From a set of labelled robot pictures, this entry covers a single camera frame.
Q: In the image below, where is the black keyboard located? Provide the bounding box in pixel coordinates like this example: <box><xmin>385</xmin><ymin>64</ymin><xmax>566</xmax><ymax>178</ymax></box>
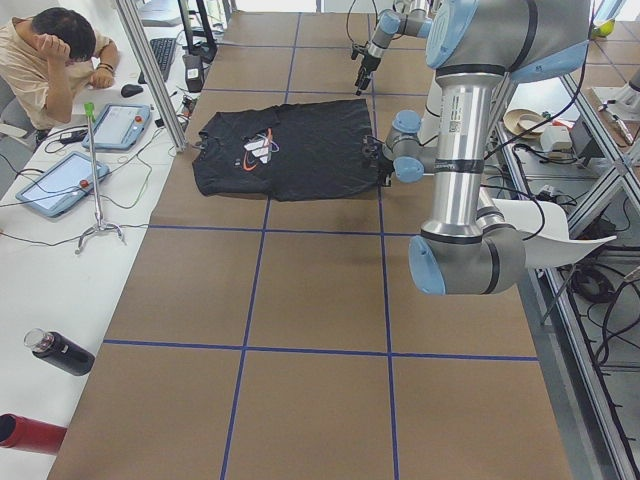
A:
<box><xmin>150</xmin><ymin>37</ymin><xmax>177</xmax><ymax>82</ymax></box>

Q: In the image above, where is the silver tripod stand green top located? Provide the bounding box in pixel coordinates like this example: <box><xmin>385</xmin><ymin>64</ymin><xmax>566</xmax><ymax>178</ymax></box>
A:
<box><xmin>75</xmin><ymin>102</ymin><xmax>125</xmax><ymax>255</ymax></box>

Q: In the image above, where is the black water bottle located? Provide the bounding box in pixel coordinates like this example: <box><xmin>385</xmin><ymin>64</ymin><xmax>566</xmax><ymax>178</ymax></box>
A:
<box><xmin>23</xmin><ymin>328</ymin><xmax>95</xmax><ymax>376</ymax></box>

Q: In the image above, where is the near blue teach pendant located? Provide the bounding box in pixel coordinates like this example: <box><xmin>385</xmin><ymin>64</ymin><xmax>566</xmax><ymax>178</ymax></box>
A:
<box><xmin>15</xmin><ymin>152</ymin><xmax>94</xmax><ymax>218</ymax></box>

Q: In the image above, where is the white plastic chair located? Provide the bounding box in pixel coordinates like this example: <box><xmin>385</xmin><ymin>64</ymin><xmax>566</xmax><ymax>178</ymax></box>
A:
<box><xmin>494</xmin><ymin>199</ymin><xmax>616</xmax><ymax>269</ymax></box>

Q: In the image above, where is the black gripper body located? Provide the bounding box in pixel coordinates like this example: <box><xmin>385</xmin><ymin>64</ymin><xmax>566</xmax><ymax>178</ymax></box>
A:
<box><xmin>351</xmin><ymin>42</ymin><xmax>381</xmax><ymax>80</ymax></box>
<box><xmin>361</xmin><ymin>135</ymin><xmax>394</xmax><ymax>187</ymax></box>

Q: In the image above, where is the white power adapter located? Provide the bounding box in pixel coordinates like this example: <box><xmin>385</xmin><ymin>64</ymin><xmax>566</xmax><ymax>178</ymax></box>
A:
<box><xmin>539</xmin><ymin>125</ymin><xmax>573</xmax><ymax>153</ymax></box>

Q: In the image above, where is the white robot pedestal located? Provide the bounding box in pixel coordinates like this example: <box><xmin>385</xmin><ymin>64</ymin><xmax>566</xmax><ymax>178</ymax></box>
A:
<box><xmin>418</xmin><ymin>73</ymin><xmax>442</xmax><ymax>158</ymax></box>

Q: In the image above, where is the far blue teach pendant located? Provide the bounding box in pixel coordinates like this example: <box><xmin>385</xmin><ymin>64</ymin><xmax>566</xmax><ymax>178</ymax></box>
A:
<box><xmin>84</xmin><ymin>102</ymin><xmax>151</xmax><ymax>151</ymax></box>

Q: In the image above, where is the black computer mouse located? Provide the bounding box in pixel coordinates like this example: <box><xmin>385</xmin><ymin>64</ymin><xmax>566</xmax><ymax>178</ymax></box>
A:
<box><xmin>120</xmin><ymin>84</ymin><xmax>144</xmax><ymax>98</ymax></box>

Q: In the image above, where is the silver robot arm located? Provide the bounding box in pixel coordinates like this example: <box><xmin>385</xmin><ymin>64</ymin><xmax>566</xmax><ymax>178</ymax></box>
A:
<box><xmin>351</xmin><ymin>1</ymin><xmax>433</xmax><ymax>96</ymax></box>
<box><xmin>352</xmin><ymin>1</ymin><xmax>591</xmax><ymax>295</ymax></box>

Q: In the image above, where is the black box white label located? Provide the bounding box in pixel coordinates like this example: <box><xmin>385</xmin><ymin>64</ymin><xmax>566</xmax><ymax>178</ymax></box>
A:
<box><xmin>182</xmin><ymin>54</ymin><xmax>205</xmax><ymax>93</ymax></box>

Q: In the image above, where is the seated person beige shirt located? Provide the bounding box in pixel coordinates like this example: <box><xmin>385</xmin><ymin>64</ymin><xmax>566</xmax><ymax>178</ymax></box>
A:
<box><xmin>1</xmin><ymin>7</ymin><xmax>120</xmax><ymax>131</ymax></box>

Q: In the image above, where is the aluminium frame post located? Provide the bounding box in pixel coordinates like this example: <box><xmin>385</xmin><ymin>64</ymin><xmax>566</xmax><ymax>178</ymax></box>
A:
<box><xmin>115</xmin><ymin>0</ymin><xmax>187</xmax><ymax>153</ymax></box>

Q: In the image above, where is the black graphic t-shirt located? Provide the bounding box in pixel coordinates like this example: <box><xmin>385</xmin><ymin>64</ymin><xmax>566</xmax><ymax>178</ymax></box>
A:
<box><xmin>192</xmin><ymin>99</ymin><xmax>379</xmax><ymax>201</ymax></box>

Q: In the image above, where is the wooden bowl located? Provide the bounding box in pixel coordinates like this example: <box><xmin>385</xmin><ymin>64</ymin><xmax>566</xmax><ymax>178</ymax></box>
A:
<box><xmin>503</xmin><ymin>109</ymin><xmax>547</xmax><ymax>139</ymax></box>

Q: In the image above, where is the red water bottle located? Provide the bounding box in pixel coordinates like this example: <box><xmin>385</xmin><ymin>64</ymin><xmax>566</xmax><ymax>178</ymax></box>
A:
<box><xmin>1</xmin><ymin>413</ymin><xmax>67</xmax><ymax>455</ymax></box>

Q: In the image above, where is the blue teach pendant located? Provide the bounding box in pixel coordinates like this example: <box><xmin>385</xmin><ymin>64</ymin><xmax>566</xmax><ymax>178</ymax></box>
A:
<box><xmin>15</xmin><ymin>152</ymin><xmax>94</xmax><ymax>218</ymax></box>
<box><xmin>84</xmin><ymin>102</ymin><xmax>151</xmax><ymax>151</ymax></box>

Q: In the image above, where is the brown paper table cover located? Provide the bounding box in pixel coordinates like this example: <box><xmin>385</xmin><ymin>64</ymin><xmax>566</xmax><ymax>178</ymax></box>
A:
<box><xmin>47</xmin><ymin>10</ymin><xmax>576</xmax><ymax>480</ymax></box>

